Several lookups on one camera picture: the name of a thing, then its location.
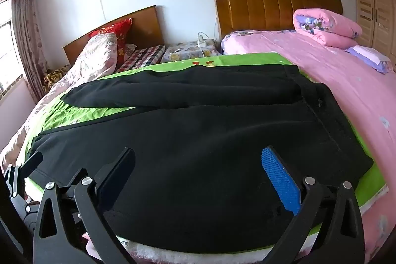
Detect red pillow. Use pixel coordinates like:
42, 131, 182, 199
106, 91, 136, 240
89, 18, 133, 49

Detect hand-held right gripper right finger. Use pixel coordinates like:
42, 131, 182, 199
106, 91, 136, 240
261, 145, 366, 264

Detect green printed cartoon cloth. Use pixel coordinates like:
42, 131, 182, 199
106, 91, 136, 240
23, 52, 389, 252

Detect pale pink patterned quilt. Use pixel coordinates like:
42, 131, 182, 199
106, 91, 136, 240
0, 33, 120, 166

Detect large padded wooden headboard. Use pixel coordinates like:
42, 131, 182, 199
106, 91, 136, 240
212, 0, 344, 40

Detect yellow brown floral blanket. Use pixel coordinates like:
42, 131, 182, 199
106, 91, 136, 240
43, 64, 71, 93

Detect pink bed sheet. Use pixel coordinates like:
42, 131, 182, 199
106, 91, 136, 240
221, 30, 396, 252

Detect black pants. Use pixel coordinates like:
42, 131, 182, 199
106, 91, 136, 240
31, 64, 375, 244

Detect purple pillow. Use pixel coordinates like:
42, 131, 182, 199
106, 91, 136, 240
344, 45, 394, 74

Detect window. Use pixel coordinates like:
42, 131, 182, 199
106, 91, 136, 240
0, 0, 24, 97

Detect small plain wooden headboard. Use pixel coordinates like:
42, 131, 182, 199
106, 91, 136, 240
63, 5, 166, 67

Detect plaid cloth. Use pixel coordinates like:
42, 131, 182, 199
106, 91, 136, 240
116, 44, 166, 73

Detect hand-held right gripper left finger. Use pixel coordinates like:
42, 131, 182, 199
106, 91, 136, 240
32, 146, 137, 264

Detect floral cloth covered nightstand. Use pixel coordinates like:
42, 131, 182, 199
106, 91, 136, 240
161, 39, 222, 63

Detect pink patterned curtain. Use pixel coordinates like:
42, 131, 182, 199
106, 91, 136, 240
11, 0, 47, 102

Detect light wooden wardrobe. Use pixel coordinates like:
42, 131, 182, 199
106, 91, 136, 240
349, 0, 396, 63

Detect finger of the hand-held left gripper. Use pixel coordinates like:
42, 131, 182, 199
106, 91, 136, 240
21, 151, 43, 179
3, 163, 26, 200

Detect folded pink floral quilt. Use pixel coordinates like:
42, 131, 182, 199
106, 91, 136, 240
293, 8, 363, 49

